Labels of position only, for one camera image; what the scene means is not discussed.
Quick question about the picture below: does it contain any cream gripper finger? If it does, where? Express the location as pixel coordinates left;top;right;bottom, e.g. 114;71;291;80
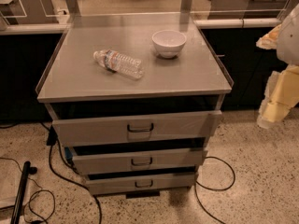
257;65;299;129
256;25;281;49

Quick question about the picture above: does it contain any grey top drawer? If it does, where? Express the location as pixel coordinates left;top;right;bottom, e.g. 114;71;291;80
53;110;221;147

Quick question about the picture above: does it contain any grey drawer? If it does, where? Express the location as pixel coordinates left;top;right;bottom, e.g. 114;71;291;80
53;110;221;147
73;147;206;175
86;172;197;195

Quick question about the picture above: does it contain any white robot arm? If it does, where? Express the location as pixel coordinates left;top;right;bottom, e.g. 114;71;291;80
256;5;299;129

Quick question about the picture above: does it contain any grey drawer cabinet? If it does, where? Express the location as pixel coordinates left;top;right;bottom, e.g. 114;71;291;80
36;13;232;195

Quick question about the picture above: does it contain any grey middle drawer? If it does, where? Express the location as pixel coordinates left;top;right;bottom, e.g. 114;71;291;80
73;147;206;175

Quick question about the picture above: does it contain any grey bottom drawer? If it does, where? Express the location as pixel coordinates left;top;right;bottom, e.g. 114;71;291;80
86;172;197;195

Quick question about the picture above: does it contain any white ceramic bowl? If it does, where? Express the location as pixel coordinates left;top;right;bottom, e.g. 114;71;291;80
151;30;187;58

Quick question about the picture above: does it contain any clear plastic water bottle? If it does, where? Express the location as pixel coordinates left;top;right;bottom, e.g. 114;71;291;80
93;49;144;79

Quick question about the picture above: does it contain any background desk left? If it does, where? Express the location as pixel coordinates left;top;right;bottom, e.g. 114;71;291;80
0;0;58;25

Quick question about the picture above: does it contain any black pole on floor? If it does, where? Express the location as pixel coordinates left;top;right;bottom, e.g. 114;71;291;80
10;161;33;224

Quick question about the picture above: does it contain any black floor cable right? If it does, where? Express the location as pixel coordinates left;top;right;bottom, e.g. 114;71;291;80
193;156;236;224

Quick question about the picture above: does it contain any black floor cable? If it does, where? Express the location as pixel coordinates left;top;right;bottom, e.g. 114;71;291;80
193;156;236;224
39;121;103;224

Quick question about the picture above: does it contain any left metal post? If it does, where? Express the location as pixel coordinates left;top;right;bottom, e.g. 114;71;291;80
65;0;80;16

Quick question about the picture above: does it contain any black floor cable left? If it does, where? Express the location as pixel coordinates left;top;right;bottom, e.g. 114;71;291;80
39;121;103;224

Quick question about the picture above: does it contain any thin black cable loop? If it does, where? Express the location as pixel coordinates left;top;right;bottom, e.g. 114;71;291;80
0;157;56;224

